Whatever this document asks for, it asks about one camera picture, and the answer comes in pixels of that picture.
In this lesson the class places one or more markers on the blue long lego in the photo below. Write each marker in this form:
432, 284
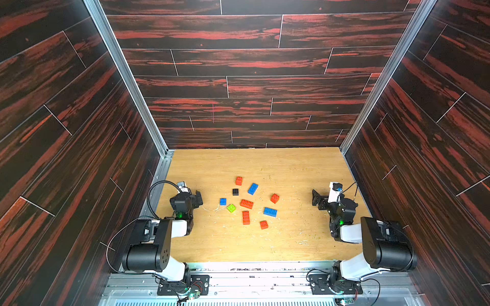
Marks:
270, 212
253, 189

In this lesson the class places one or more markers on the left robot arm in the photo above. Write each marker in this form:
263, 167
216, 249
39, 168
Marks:
148, 251

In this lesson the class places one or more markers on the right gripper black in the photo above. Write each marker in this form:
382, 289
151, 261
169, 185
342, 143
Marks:
319, 199

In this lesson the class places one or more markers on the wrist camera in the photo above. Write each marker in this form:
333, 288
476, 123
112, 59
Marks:
335, 193
183, 187

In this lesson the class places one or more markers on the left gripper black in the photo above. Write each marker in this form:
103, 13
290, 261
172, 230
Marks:
193, 200

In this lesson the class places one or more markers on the aluminium corner post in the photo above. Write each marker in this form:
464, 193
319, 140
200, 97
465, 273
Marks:
414, 26
106, 32

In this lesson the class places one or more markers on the right aluminium corner post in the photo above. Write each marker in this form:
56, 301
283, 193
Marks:
414, 26

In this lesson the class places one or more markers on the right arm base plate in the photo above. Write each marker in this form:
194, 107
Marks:
330, 284

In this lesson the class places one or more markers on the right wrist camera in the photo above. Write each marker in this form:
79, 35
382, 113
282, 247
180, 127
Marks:
335, 193

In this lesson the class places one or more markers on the left aluminium corner post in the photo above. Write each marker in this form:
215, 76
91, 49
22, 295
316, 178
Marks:
106, 32

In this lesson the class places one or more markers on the red long lego centre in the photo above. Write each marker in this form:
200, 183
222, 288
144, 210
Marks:
246, 204

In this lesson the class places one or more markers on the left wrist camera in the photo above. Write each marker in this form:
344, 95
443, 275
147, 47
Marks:
183, 187

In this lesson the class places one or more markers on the red long lego upright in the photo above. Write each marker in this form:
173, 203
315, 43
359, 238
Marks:
246, 217

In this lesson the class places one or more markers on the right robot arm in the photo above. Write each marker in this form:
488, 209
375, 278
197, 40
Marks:
385, 246

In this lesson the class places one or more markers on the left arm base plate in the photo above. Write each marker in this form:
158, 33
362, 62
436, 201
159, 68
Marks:
192, 286

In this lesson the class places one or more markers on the green square lego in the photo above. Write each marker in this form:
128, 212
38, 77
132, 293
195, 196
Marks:
231, 208

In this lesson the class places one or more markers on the aluminium front rail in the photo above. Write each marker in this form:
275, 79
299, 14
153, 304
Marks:
262, 283

